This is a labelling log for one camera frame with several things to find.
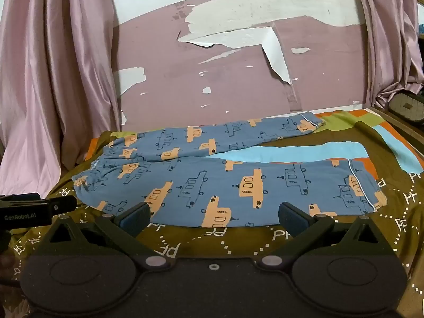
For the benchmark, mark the patterned brown bag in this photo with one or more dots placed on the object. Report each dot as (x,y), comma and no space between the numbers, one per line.
(409,106)

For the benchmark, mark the pink satin curtain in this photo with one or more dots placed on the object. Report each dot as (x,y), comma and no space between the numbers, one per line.
(391,39)
(49,73)

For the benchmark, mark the brown printed bedsheet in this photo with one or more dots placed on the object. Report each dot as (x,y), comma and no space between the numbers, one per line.
(407,212)

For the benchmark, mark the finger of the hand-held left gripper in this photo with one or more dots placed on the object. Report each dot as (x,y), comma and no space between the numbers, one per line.
(64,204)

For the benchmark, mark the blue printed pants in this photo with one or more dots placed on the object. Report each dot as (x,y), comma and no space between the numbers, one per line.
(198,179)

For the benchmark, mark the wooden bed frame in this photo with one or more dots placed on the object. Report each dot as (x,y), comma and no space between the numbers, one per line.
(397,129)

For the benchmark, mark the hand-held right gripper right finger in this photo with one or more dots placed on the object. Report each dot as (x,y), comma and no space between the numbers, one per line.
(293,220)

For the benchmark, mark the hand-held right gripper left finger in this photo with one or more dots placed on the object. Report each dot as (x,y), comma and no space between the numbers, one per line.
(134,220)

